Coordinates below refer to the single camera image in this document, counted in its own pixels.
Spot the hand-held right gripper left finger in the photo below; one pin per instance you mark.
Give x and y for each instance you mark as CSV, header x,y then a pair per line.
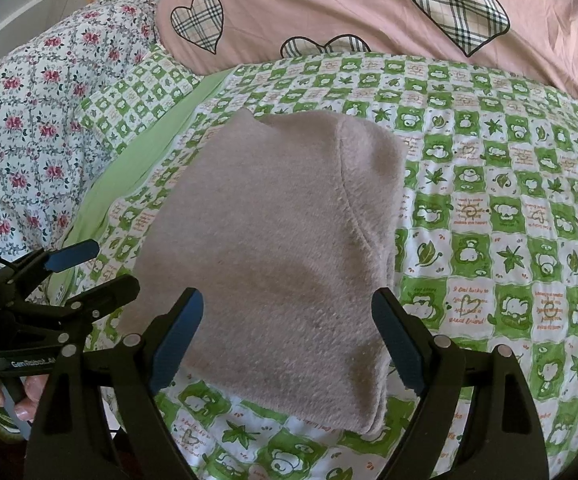
x,y
179,345

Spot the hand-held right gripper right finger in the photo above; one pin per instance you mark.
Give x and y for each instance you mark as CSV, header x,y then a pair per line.
x,y
399,340

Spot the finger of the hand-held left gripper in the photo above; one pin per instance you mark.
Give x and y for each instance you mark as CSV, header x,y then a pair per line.
x,y
71,256
111,294

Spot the grey fleece sweater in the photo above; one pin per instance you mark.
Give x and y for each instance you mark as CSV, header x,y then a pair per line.
x,y
279,260

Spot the person's left hand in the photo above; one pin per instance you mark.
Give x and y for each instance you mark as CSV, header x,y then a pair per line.
x,y
31,395

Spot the plain green bed sheet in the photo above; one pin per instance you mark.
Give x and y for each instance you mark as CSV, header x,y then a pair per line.
x,y
114,180

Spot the floral bed sheet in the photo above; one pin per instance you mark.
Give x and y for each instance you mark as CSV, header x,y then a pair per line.
x,y
34,110

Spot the green checkered printed quilt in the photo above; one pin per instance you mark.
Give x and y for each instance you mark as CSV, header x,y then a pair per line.
x,y
494,210

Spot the green checkered pillow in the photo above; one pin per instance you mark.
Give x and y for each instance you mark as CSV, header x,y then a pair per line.
x,y
129,105

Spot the pink quilt with plaid hearts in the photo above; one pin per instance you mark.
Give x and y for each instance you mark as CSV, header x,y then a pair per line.
x,y
344,5

